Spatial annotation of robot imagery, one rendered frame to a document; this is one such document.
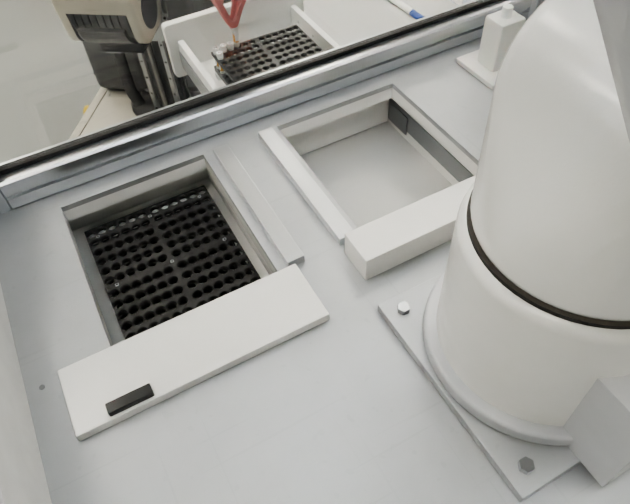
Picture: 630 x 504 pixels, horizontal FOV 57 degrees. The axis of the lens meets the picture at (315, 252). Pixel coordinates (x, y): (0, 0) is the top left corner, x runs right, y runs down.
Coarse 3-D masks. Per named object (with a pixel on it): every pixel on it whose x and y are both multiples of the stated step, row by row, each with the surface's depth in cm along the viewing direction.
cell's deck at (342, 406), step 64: (448, 64) 92; (256, 128) 84; (448, 128) 82; (64, 192) 77; (128, 192) 79; (0, 256) 71; (64, 256) 70; (320, 256) 68; (64, 320) 64; (384, 320) 62; (256, 384) 58; (320, 384) 58; (384, 384) 58; (64, 448) 55; (128, 448) 55; (192, 448) 54; (256, 448) 54; (320, 448) 54; (384, 448) 53; (448, 448) 53
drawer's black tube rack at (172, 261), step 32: (160, 224) 79; (192, 224) 79; (96, 256) 76; (128, 256) 76; (160, 256) 75; (192, 256) 75; (224, 256) 75; (128, 288) 76; (160, 288) 76; (192, 288) 72; (224, 288) 72; (128, 320) 69; (160, 320) 69
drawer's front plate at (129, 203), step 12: (180, 180) 91; (192, 180) 92; (156, 192) 90; (168, 192) 92; (120, 204) 89; (132, 204) 90; (84, 216) 87; (96, 216) 88; (108, 216) 89; (72, 228) 87
